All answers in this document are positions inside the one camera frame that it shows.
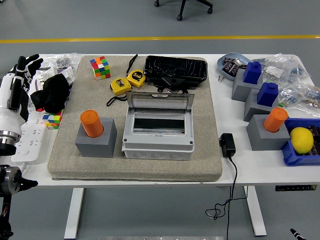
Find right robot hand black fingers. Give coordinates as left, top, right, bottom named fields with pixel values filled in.
left=289, top=227, right=305, bottom=240

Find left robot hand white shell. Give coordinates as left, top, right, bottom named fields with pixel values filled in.
left=0, top=53, right=44, bottom=137

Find orange cylinder battery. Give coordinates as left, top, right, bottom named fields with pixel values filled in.
left=80, top=109, right=105, bottom=138
left=263, top=107, right=289, bottom=133

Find grey electrical box clear lid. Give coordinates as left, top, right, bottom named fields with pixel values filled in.
left=121, top=91, right=196, bottom=161

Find blue block battery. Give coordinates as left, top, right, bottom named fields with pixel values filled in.
left=243, top=61, right=263, bottom=85
left=256, top=82, right=279, bottom=107

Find white power strip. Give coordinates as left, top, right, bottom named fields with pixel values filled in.
left=11, top=107, right=48, bottom=165

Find colourful puzzle cube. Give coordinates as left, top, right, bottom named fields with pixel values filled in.
left=42, top=109, right=65, bottom=131
left=89, top=55, right=112, bottom=81

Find white table leg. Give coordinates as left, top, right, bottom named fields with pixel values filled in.
left=63, top=187, right=85, bottom=240
left=243, top=186, right=268, bottom=237

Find black table control panel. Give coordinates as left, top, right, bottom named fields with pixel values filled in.
left=275, top=184, right=318, bottom=192

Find black cloth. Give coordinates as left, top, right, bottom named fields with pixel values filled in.
left=30, top=73, right=72, bottom=114

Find clear bag of screws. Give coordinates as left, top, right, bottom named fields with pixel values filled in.
left=41, top=52, right=82, bottom=73

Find blue plastic bin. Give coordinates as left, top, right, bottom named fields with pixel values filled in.
left=280, top=117, right=320, bottom=167

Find yellow lemon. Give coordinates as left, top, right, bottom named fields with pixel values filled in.
left=289, top=126, right=315, bottom=155

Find grey block with round hole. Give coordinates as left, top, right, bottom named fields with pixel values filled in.
left=246, top=114, right=291, bottom=152
left=75, top=117, right=118, bottom=159

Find dark packets stack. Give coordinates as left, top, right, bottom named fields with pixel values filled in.
left=308, top=124, right=320, bottom=157

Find black power adapter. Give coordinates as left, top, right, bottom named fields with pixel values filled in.
left=218, top=133, right=237, bottom=158

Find yellow tape measure plain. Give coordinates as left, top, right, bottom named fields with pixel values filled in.
left=106, top=77, right=132, bottom=107

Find grey-brown mat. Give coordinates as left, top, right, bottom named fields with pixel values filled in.
left=47, top=55, right=223, bottom=183

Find yellow tape measure printed 5m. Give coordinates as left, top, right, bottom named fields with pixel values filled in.
left=125, top=53, right=148, bottom=89

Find grey block holder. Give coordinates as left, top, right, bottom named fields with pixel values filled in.
left=243, top=87, right=280, bottom=123
left=231, top=68, right=264, bottom=103

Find clear bag of small parts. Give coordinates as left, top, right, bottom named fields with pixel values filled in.
left=252, top=52, right=312, bottom=87
left=277, top=82, right=320, bottom=112

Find black plastic tray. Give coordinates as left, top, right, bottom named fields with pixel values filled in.
left=143, top=55, right=209, bottom=88

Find blue-grey dish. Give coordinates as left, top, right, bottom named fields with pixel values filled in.
left=216, top=52, right=252, bottom=81

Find black office chair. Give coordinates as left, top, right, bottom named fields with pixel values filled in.
left=153, top=0, right=214, bottom=22

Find black adapter cord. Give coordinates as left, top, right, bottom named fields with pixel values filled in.
left=205, top=156, right=248, bottom=240

